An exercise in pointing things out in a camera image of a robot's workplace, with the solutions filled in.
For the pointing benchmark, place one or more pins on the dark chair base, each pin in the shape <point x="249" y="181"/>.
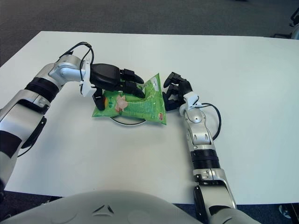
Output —
<point x="280" y="35"/>

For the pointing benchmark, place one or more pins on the chair caster wheel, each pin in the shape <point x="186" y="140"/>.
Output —
<point x="283" y="211"/>

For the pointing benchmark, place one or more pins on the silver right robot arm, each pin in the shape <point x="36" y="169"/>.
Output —
<point x="201" y="135"/>

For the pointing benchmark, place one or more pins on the white plate black rim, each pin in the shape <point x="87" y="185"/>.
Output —
<point x="128" y="123"/>

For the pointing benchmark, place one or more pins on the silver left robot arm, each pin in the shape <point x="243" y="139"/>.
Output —
<point x="23" y="109"/>

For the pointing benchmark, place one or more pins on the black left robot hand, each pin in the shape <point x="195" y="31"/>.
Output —
<point x="105" y="75"/>

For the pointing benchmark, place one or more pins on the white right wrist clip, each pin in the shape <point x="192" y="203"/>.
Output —
<point x="192" y="99"/>

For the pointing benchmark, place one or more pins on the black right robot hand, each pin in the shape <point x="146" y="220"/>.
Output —
<point x="184" y="88"/>

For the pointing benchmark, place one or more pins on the grey robot torso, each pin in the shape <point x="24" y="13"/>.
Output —
<point x="105" y="210"/>

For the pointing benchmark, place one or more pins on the green snack bag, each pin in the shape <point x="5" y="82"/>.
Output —
<point x="140" y="107"/>

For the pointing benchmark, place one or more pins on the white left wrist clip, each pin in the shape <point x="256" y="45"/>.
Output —
<point x="86" y="88"/>

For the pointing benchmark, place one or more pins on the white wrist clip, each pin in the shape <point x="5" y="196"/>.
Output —
<point x="86" y="88"/>
<point x="192" y="99"/>

